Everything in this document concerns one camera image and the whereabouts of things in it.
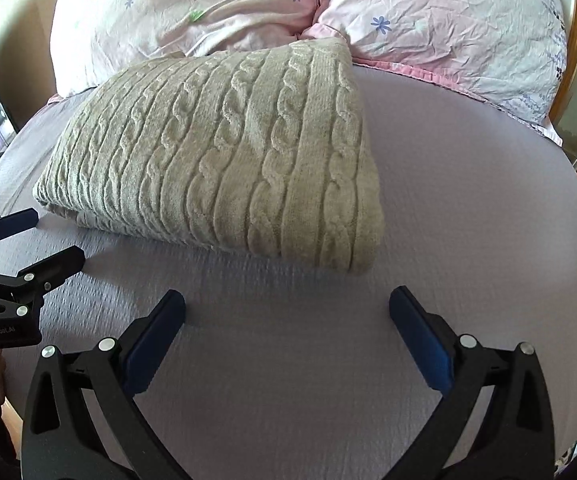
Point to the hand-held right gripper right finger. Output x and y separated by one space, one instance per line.
421 340

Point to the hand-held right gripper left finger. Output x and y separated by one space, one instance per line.
153 340

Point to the bed with grey sheet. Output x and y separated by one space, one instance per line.
298 330

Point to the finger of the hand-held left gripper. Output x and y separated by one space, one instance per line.
13 223
56 264

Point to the pink floral pillow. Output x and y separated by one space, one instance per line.
178 10
443 35

